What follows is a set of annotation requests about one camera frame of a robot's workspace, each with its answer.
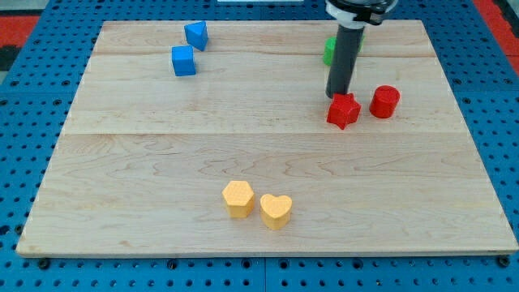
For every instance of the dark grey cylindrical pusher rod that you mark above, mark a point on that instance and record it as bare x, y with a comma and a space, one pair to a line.
339, 77

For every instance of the red star block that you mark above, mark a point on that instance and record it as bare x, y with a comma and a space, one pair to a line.
343, 110

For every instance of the yellow hexagon block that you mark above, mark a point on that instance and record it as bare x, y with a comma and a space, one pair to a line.
239, 199

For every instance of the blue cube block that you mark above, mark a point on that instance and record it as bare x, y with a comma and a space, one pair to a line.
182, 58

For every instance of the blue triangle block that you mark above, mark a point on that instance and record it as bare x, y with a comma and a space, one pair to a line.
197, 35

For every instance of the green block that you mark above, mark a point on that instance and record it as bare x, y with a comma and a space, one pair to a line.
329, 50

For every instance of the wooden board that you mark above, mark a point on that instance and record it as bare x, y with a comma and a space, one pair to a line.
144, 155

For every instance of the yellow heart block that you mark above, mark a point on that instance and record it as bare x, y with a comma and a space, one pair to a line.
275, 211

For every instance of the red cylinder block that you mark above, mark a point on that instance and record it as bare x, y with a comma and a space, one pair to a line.
384, 101

